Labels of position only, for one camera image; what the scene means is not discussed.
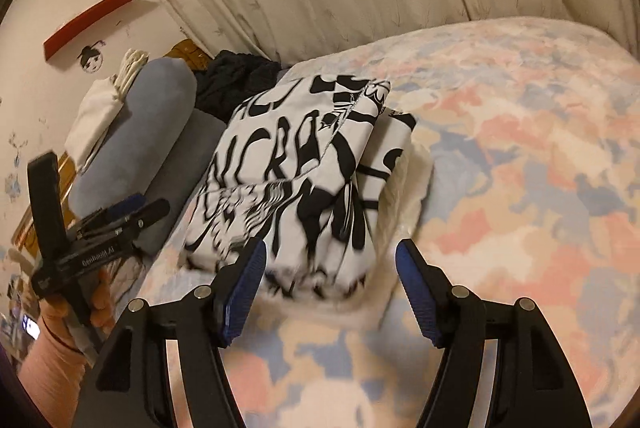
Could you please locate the red wall shelf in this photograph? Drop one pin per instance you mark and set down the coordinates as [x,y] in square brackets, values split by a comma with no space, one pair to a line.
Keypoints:
[90,15]

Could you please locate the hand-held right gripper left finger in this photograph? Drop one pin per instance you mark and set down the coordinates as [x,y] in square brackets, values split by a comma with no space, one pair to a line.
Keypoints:
[245,293]

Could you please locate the person's left forearm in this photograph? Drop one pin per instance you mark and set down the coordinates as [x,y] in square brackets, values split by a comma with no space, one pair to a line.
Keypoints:
[50,378]

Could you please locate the white cloth bag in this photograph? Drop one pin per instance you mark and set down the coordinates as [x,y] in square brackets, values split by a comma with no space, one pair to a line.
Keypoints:
[92,118]

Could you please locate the person's left hand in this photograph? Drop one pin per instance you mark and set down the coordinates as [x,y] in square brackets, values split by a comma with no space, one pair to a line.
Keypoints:
[104,303]

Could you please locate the dark grey pillow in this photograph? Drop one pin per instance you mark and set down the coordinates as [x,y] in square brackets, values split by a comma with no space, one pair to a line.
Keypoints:
[185,158]

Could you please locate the pastel patterned bed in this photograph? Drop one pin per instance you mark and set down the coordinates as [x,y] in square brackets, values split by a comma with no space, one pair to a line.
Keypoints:
[525,158]

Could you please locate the grey-blue pillow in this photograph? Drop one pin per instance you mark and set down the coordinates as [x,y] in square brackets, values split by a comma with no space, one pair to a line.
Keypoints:
[145,118]

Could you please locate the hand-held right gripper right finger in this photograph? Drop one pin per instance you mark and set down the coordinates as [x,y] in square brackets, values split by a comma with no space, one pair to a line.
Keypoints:
[415,293]

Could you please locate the black clothing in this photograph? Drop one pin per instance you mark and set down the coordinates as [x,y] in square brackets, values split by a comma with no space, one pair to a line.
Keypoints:
[230,78]

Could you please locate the black wrist band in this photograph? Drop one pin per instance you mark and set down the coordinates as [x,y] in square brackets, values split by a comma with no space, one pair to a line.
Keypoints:
[60,339]

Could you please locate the cartoon face wall sticker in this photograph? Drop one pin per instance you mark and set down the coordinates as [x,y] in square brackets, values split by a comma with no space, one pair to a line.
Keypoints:
[91,58]

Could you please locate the black and white printed jacket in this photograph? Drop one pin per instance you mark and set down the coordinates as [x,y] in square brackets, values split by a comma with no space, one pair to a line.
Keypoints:
[300,148]

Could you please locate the white puffer jacket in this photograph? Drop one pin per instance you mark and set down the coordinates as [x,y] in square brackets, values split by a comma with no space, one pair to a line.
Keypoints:
[410,188]

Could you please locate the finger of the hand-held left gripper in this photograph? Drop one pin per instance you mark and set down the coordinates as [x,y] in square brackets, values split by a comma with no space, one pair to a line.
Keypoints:
[152,210]
[125,204]

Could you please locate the blue flower wall sticker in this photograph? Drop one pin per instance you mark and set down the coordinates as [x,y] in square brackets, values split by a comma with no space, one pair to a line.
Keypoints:
[12,183]

